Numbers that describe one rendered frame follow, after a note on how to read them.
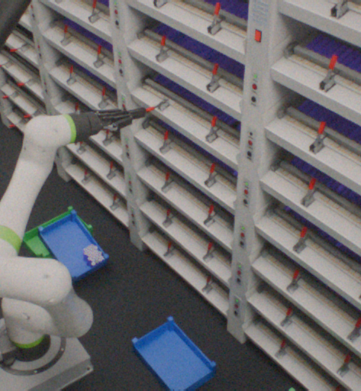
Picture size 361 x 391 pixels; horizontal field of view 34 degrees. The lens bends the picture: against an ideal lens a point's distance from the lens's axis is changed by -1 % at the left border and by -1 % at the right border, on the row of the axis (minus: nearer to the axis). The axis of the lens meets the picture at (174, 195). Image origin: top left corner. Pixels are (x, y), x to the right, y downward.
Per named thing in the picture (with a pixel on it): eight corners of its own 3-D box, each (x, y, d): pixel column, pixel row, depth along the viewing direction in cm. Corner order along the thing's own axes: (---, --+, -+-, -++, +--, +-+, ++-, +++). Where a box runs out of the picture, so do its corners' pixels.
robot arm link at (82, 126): (76, 119, 174) (60, 106, 179) (74, 153, 180) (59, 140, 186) (94, 115, 178) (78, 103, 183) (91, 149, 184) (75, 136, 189)
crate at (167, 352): (216, 375, 236) (217, 363, 230) (175, 402, 227) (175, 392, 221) (171, 327, 254) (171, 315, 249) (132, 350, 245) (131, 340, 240)
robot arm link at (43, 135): (38, 138, 165) (20, 111, 169) (30, 167, 174) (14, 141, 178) (80, 128, 174) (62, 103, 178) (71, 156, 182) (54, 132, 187)
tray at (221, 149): (240, 173, 198) (236, 155, 190) (133, 101, 234) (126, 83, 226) (282, 137, 203) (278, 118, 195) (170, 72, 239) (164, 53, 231)
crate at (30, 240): (41, 266, 282) (39, 255, 277) (21, 243, 294) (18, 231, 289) (94, 237, 296) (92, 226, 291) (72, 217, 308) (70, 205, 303)
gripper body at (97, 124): (75, 130, 188) (100, 124, 193) (90, 141, 183) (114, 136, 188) (77, 108, 184) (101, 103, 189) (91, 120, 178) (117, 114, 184)
